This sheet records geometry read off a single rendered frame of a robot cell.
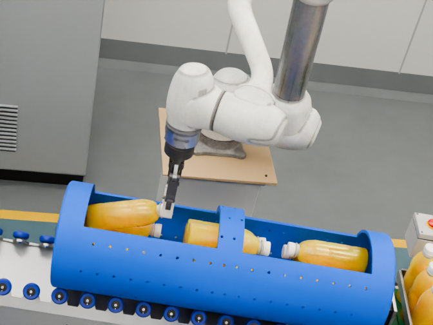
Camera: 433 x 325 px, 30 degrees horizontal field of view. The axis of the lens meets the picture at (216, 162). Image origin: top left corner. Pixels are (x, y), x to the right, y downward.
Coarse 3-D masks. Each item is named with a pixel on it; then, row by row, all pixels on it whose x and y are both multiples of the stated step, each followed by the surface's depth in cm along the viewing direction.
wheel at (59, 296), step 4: (56, 288) 214; (60, 288) 214; (52, 292) 214; (56, 292) 214; (60, 292) 214; (64, 292) 214; (52, 296) 214; (56, 296) 214; (60, 296) 214; (64, 296) 214; (52, 300) 214; (56, 300) 214; (60, 300) 214; (64, 300) 214
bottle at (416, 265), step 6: (420, 252) 237; (414, 258) 238; (420, 258) 235; (426, 258) 235; (432, 258) 234; (414, 264) 237; (420, 264) 235; (426, 264) 235; (408, 270) 240; (414, 270) 237; (420, 270) 236; (408, 276) 240; (414, 276) 238; (408, 282) 240; (408, 288) 241; (396, 294) 247
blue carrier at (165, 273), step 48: (96, 192) 223; (96, 240) 201; (144, 240) 203; (240, 240) 206; (288, 240) 231; (336, 240) 230; (384, 240) 215; (96, 288) 208; (144, 288) 206; (192, 288) 205; (240, 288) 205; (288, 288) 206; (336, 288) 206; (384, 288) 207
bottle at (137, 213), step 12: (96, 204) 216; (108, 204) 215; (120, 204) 214; (132, 204) 213; (144, 204) 213; (156, 204) 214; (96, 216) 214; (108, 216) 213; (120, 216) 213; (132, 216) 212; (144, 216) 212; (156, 216) 213; (108, 228) 215; (120, 228) 216
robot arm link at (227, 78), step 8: (216, 72) 261; (224, 72) 260; (232, 72) 260; (240, 72) 260; (216, 80) 258; (224, 80) 256; (232, 80) 256; (240, 80) 257; (248, 80) 259; (224, 88) 256; (232, 88) 256; (208, 136) 266; (216, 136) 265
